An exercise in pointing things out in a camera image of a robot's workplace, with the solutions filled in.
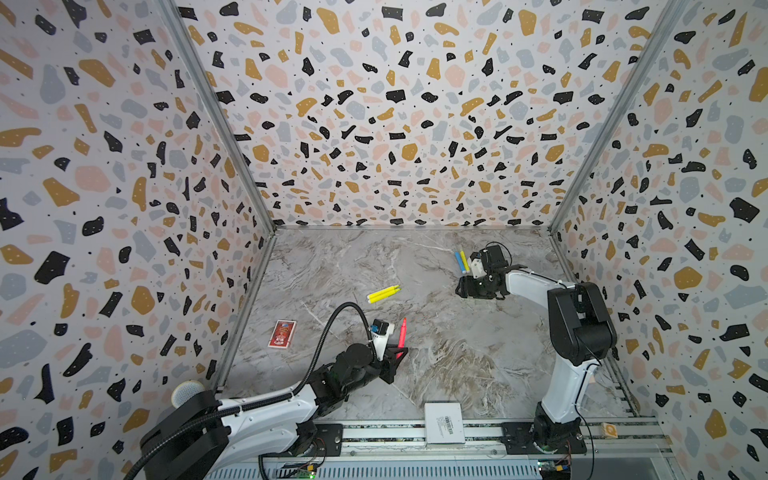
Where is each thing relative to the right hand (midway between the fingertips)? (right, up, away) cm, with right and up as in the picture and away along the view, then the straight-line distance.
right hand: (460, 283), depth 99 cm
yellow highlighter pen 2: (-27, -5, +1) cm, 27 cm away
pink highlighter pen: (-20, -13, -21) cm, 32 cm away
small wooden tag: (+33, -35, -23) cm, 54 cm away
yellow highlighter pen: (-26, -3, +3) cm, 27 cm away
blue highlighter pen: (+2, +7, +11) cm, 13 cm away
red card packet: (-56, -14, -9) cm, 58 cm away
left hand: (-18, -14, -22) cm, 32 cm away
